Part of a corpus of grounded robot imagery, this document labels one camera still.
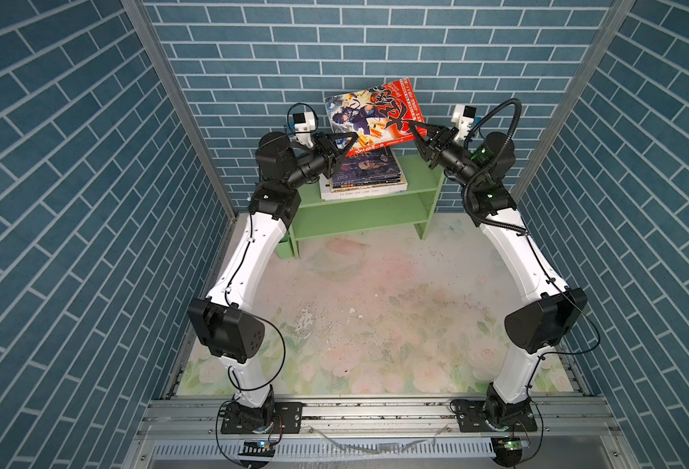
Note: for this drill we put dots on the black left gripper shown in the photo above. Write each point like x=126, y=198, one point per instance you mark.
x=322, y=151

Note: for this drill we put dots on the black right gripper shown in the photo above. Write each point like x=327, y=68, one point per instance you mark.
x=439, y=148

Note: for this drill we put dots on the white book brown stripes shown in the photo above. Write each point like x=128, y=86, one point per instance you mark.
x=329, y=193

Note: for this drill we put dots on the purple book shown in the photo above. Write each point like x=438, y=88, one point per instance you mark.
x=367, y=169

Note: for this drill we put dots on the red manga comic book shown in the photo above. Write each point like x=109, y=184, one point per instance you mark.
x=379, y=115

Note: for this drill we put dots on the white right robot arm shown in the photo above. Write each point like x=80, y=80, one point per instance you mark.
x=549, y=308

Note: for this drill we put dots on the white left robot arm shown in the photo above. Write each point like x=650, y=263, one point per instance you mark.
x=223, y=320

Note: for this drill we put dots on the green shelf rack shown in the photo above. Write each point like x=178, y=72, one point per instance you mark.
x=318, y=218

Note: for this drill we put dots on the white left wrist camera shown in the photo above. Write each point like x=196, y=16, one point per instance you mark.
x=304, y=125

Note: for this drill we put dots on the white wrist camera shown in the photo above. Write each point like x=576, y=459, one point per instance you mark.
x=463, y=118
x=304, y=125

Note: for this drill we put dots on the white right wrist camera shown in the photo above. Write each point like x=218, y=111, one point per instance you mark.
x=463, y=118

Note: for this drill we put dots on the metal corner frame post left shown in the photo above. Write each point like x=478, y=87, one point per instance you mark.
x=137, y=14

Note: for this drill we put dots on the metal corner frame post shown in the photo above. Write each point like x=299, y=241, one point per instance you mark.
x=611, y=23
x=137, y=14

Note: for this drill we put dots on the metal corner frame post right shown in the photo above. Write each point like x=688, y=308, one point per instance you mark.
x=611, y=23

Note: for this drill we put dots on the metal base rail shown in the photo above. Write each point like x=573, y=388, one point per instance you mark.
x=567, y=431

